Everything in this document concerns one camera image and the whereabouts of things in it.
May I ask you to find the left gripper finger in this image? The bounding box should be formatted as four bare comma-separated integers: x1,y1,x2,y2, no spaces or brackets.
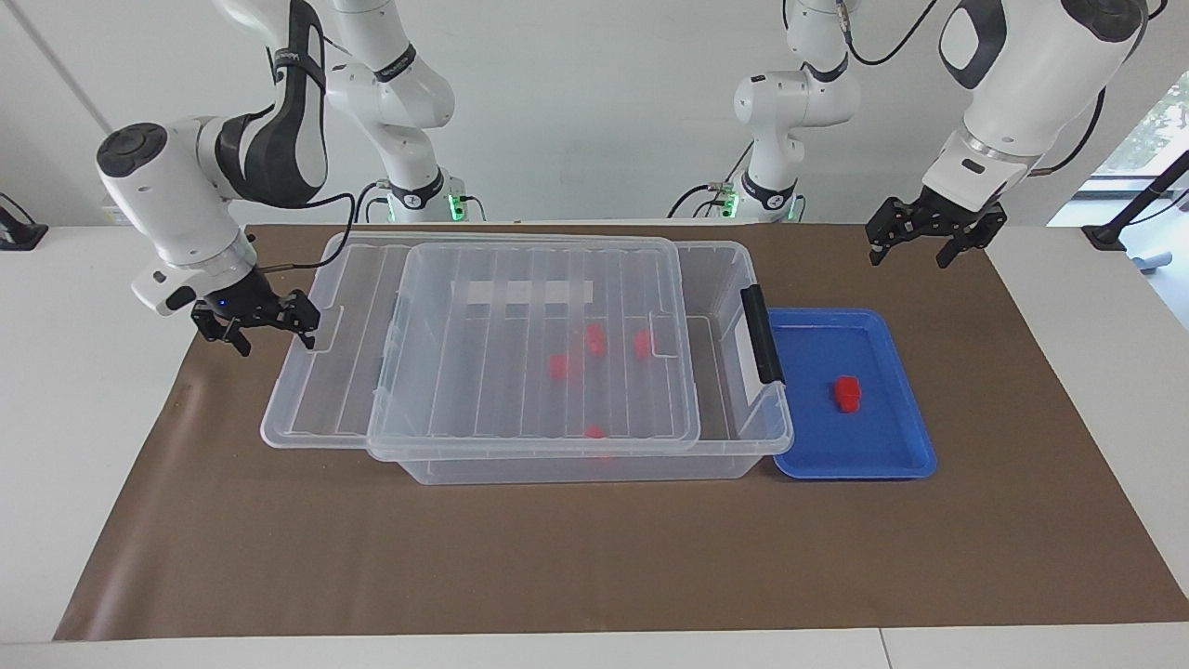
866,196,931,269
935,203,1010,269

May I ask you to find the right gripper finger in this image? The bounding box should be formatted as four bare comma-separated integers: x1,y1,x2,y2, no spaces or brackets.
265,289,322,351
191,314,253,358

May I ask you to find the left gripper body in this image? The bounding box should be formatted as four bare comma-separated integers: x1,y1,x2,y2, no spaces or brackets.
914,187,994,235

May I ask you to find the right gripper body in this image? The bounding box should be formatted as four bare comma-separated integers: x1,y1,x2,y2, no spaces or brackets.
192,269,280,328

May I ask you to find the clear plastic box lid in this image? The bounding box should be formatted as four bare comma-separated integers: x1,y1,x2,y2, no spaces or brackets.
260,232,703,463

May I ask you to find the black box latch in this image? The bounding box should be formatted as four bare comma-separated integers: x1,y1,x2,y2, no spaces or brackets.
740,284,787,387

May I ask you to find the clear plastic storage box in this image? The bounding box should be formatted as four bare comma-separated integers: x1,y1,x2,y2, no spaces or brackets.
367,240,796,486

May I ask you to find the black stand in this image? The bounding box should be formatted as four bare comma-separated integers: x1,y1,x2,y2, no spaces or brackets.
0,192,50,251
1081,149,1189,253

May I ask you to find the blue plastic tray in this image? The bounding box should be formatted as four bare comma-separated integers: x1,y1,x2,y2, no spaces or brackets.
767,308,938,481

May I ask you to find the black cable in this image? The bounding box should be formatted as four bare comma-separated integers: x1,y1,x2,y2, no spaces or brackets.
352,180,392,225
255,190,359,273
668,182,741,220
1028,85,1109,177
835,0,945,69

